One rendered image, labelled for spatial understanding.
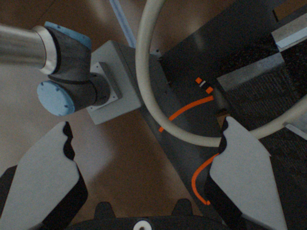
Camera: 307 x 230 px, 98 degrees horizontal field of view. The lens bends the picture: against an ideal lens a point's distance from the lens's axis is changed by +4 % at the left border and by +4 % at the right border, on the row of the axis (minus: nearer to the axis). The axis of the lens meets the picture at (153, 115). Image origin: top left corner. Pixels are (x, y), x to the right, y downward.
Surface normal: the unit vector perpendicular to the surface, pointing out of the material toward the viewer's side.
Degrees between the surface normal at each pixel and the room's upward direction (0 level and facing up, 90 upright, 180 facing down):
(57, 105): 7
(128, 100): 0
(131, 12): 0
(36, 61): 82
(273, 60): 45
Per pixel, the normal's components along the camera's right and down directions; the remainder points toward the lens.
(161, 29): -0.31, 0.30
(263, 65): -0.78, 0.53
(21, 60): 0.69, 0.71
